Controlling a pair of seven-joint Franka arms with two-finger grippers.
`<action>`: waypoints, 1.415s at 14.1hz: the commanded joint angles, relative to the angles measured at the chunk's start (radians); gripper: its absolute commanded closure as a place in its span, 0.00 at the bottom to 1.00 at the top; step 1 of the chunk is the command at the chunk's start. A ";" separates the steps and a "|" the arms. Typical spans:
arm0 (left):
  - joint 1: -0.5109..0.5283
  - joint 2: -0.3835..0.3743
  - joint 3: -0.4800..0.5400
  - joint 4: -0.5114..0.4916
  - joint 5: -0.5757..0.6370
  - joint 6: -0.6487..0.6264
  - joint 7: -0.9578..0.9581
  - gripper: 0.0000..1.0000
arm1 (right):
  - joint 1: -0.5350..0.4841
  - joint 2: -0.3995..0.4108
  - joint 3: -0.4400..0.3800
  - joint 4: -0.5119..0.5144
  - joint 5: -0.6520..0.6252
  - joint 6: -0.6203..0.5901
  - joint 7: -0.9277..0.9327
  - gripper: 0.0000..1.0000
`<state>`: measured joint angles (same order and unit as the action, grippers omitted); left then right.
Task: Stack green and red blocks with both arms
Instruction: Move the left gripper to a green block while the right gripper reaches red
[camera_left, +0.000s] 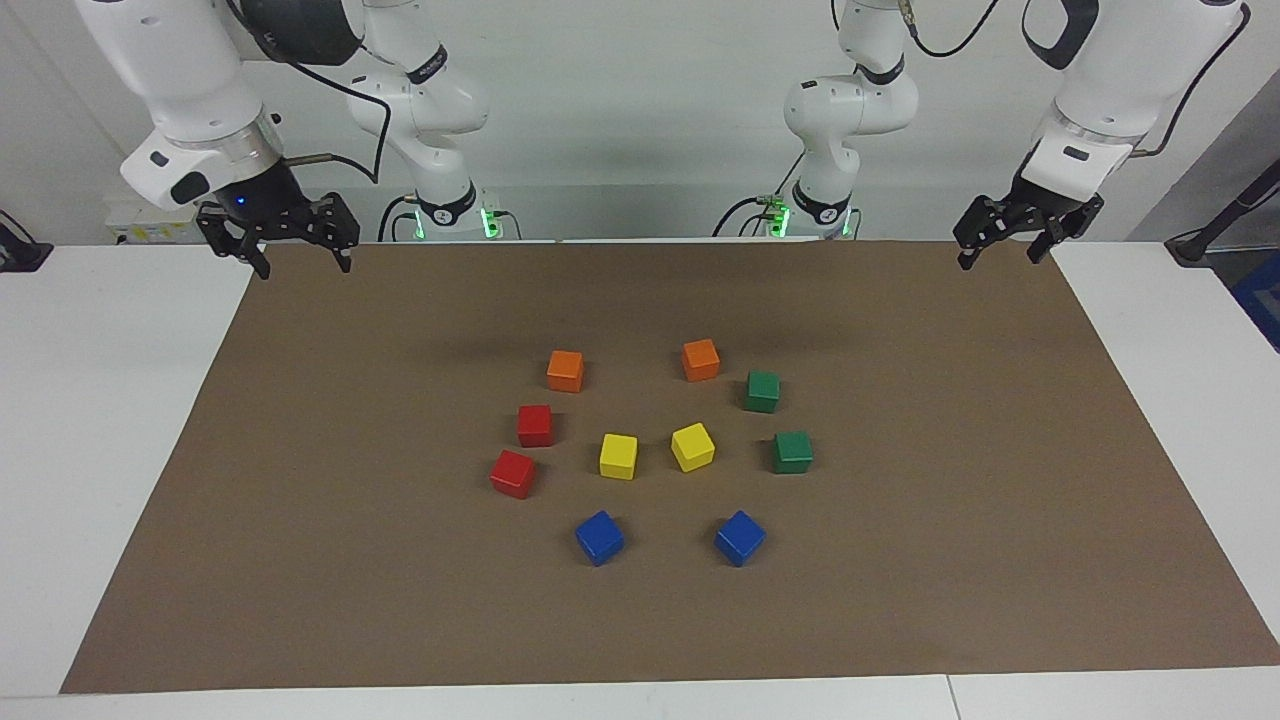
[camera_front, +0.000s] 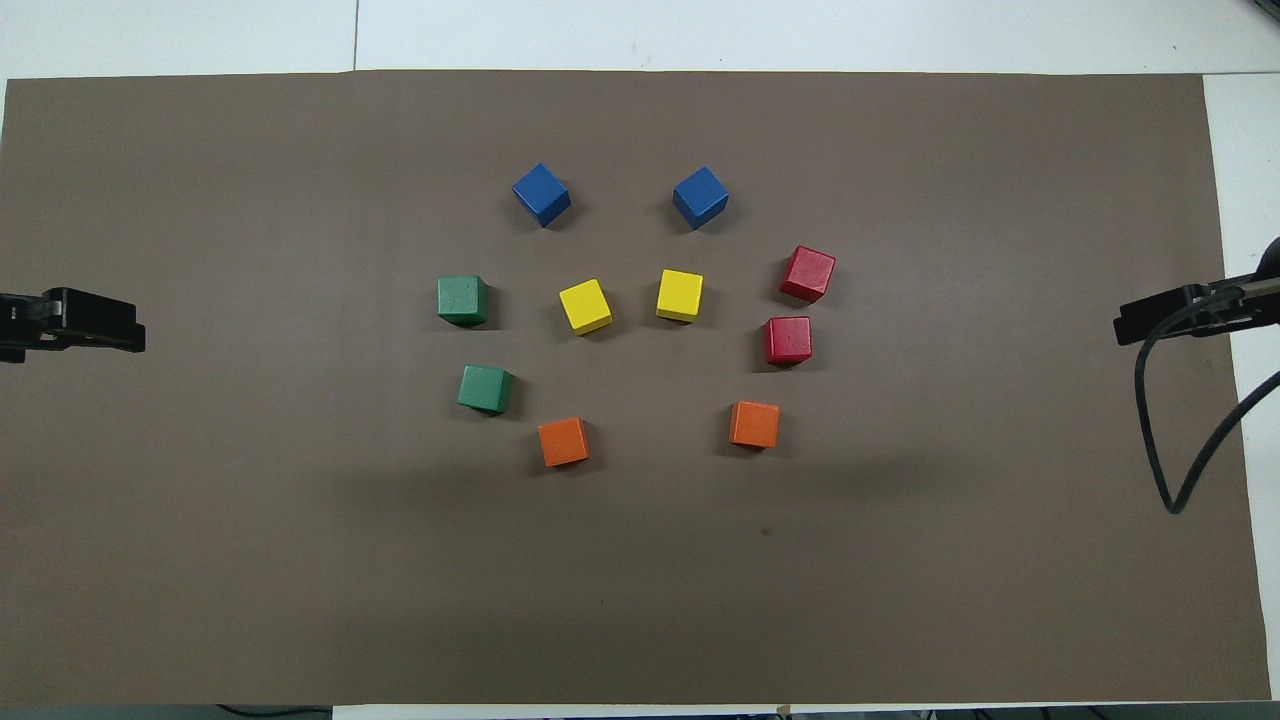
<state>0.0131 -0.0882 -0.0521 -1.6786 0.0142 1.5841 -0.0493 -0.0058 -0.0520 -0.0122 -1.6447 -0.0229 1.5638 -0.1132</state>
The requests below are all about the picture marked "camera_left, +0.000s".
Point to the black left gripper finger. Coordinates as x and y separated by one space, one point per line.
975 230
1057 240

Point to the white box yellow label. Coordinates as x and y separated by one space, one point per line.
135 228

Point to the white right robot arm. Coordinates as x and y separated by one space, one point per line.
180 80

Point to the black desk mount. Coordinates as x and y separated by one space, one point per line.
20 250

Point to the blue crate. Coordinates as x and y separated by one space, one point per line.
1262 300

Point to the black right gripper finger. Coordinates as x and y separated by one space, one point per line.
343 225
245 245

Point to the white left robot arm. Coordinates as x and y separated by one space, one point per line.
1120 80

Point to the brown table mat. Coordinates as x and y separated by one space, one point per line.
900 560

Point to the orange wooden cube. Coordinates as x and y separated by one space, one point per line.
565 371
701 360

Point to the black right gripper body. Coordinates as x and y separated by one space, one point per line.
265 205

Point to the yellow wooden cube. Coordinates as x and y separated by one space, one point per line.
693 447
618 456

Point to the red wooden cube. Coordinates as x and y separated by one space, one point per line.
535 426
512 474

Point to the black stand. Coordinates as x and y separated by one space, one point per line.
1195 243

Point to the blue wooden cube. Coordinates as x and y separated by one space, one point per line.
599 538
740 538

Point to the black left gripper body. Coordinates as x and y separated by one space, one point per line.
1045 212

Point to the green wooden cube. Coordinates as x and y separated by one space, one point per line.
792 452
762 391

